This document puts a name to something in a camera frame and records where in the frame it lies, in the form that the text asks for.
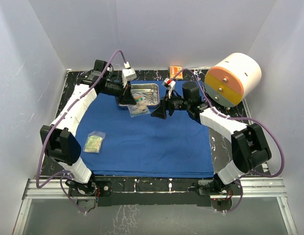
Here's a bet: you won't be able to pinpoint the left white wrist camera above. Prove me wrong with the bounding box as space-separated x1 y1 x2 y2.
122 62 137 88

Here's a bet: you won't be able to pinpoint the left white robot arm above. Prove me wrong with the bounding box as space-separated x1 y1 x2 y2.
40 60 136 195

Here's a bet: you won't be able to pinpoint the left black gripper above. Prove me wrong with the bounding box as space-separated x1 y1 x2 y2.
100 78 136 106

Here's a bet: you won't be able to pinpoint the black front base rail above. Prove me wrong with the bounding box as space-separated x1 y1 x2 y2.
65 177 241 209

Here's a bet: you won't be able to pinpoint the white cylindrical drawer container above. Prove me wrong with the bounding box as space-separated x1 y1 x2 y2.
204 52 262 107

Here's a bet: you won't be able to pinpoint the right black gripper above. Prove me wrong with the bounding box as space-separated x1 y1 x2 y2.
151 90 190 119

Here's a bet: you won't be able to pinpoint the metal instrument tray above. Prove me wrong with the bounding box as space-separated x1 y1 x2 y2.
130 83 160 109

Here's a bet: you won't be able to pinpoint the blue surgical drape cloth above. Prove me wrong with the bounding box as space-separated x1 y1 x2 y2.
76 94 214 178

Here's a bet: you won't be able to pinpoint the glove packet teal orange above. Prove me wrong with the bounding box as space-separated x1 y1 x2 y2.
127 95 150 117

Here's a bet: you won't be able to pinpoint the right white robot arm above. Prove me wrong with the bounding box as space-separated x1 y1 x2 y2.
151 79 272 194

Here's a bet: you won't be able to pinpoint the small orange circuit board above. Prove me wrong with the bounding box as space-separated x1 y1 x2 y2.
169 66 183 80

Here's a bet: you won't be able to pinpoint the green packaged surgical supplies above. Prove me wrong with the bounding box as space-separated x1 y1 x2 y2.
83 131 105 153

